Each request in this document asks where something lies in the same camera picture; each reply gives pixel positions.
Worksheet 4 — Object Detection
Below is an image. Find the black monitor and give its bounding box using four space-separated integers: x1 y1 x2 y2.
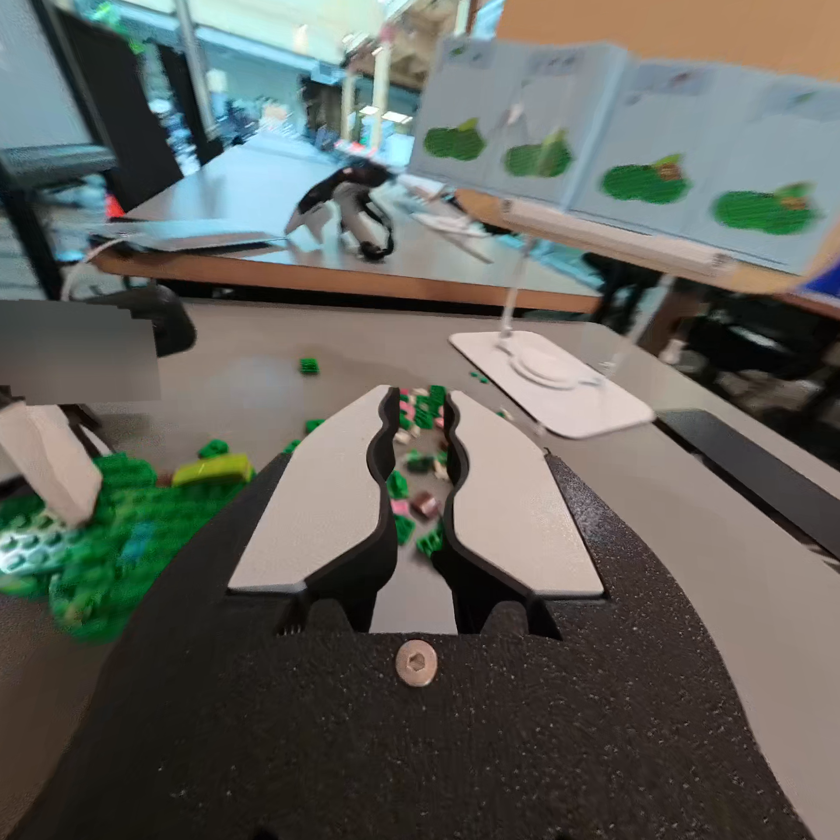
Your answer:
46 0 187 214

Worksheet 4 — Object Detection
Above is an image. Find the black and white headset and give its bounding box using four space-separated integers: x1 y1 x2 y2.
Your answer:
285 161 397 262

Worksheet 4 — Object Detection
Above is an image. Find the open instruction book on board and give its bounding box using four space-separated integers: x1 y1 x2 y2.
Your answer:
410 0 840 296

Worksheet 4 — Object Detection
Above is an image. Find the cluster of green lego parts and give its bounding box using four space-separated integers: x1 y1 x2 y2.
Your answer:
296 355 489 559

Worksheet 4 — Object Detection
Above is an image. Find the green lego plate assembly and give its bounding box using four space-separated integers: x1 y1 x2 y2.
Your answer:
0 447 257 644

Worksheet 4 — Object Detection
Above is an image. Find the black flat desk panel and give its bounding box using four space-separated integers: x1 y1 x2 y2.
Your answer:
657 410 840 555

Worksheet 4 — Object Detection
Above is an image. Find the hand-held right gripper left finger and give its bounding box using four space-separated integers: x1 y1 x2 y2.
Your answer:
229 385 401 628

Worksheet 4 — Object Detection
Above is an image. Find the grey laptop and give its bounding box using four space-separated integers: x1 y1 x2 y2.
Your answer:
90 220 286 256

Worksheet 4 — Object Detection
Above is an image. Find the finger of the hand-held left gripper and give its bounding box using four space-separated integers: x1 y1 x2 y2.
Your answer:
0 403 105 527

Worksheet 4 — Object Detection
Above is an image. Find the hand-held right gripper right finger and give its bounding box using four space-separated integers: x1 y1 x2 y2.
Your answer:
440 390 607 631

